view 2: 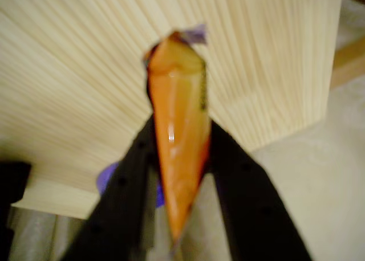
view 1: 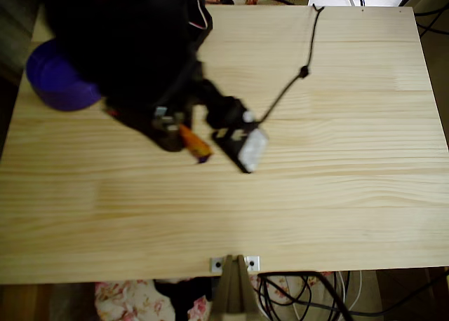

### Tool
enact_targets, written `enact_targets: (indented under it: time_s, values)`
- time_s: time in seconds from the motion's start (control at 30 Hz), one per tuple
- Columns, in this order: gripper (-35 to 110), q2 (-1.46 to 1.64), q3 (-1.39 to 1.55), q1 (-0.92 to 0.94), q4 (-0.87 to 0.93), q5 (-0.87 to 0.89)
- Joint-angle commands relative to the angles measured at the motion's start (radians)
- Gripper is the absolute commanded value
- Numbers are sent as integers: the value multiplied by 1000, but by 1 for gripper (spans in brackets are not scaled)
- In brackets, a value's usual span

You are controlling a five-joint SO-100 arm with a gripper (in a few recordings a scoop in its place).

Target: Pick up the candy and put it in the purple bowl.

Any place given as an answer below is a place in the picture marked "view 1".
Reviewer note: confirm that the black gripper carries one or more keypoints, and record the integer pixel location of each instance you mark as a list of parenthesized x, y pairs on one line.
[(162, 130)]

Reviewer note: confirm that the purple orange candy wrapper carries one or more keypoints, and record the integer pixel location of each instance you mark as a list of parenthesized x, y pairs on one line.
[(196, 145)]

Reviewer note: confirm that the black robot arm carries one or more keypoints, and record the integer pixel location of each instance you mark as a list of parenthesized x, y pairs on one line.
[(122, 37)]

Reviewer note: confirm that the purple plastic bowl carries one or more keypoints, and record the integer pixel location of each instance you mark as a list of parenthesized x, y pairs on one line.
[(52, 86)]

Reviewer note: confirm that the black fabric item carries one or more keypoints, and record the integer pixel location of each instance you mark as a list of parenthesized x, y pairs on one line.
[(182, 296)]

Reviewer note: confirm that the floral pink white cloth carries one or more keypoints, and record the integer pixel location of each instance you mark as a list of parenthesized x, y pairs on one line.
[(119, 300)]

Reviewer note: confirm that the grey green curtain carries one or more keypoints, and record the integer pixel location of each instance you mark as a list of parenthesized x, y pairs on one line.
[(17, 19)]

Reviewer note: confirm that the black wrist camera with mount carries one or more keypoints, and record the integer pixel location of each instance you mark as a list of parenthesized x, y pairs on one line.
[(252, 149)]

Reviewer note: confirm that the silver metal bracket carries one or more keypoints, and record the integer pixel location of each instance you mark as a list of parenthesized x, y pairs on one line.
[(215, 264)]

